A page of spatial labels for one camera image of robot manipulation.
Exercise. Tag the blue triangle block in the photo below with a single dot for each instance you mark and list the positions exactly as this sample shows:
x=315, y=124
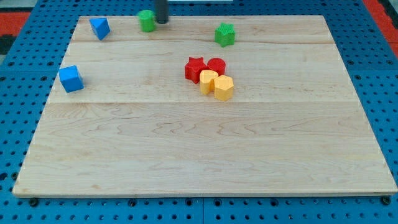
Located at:
x=100, y=27

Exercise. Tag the light wooden board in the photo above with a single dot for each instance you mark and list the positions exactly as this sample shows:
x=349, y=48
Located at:
x=294, y=127

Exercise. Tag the yellow heart block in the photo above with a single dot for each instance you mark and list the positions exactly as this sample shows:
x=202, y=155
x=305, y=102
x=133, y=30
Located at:
x=207, y=81

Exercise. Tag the yellow pentagon block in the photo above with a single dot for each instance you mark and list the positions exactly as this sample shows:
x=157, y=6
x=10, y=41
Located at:
x=224, y=87

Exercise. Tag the red star block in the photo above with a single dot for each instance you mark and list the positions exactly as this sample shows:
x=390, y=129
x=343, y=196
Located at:
x=193, y=68

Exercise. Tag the red cylinder block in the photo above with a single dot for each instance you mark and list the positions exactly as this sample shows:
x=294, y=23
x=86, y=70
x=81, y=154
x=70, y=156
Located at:
x=218, y=65

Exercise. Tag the green star block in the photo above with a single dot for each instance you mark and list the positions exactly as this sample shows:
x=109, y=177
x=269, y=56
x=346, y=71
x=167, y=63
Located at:
x=225, y=34

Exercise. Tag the green cylinder block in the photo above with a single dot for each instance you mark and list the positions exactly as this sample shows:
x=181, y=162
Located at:
x=146, y=20

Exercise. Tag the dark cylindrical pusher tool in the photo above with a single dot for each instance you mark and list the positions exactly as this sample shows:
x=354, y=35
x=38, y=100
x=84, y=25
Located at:
x=161, y=11

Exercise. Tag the blue cube block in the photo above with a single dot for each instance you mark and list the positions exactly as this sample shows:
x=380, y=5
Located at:
x=71, y=79

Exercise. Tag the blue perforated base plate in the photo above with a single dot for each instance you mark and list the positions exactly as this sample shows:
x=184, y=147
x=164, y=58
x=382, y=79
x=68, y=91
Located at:
x=30, y=67

